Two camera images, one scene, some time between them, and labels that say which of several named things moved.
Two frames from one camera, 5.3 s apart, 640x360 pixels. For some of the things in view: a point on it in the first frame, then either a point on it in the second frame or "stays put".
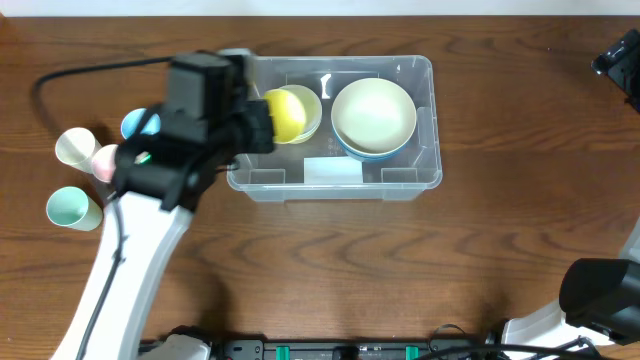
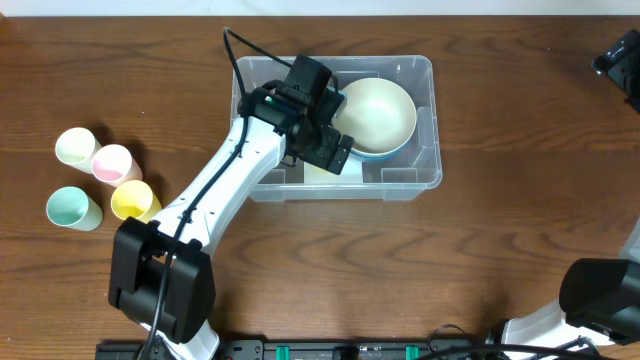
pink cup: x=103 y=162 stays put
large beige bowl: x=373 y=117 stays put
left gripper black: x=260 y=126 -> x=329 y=151
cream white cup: x=75 y=147 stays put
